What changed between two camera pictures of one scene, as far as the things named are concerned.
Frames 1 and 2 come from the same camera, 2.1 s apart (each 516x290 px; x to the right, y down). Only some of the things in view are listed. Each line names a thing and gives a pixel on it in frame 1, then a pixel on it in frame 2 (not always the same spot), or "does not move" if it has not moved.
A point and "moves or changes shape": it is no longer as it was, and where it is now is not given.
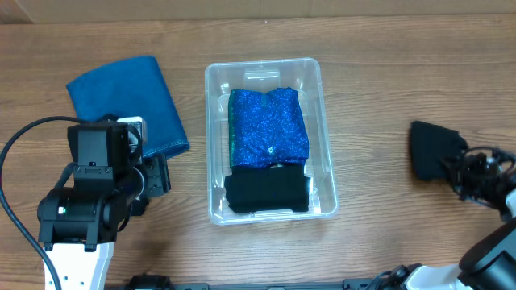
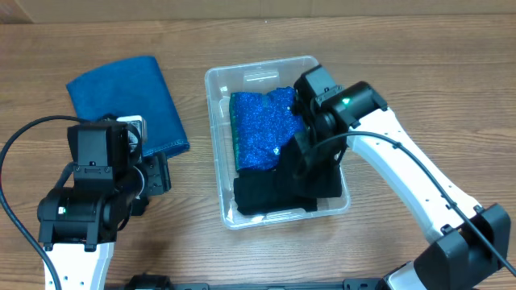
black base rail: [150, 282] does not move
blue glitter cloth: [267, 128] does not move
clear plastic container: [269, 151] moves or changes shape
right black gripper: [462, 167] -> [321, 153]
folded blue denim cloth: [126, 88] does not move
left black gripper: [160, 175] does not move
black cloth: [434, 150] -> [310, 172]
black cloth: [268, 188] moves or changes shape
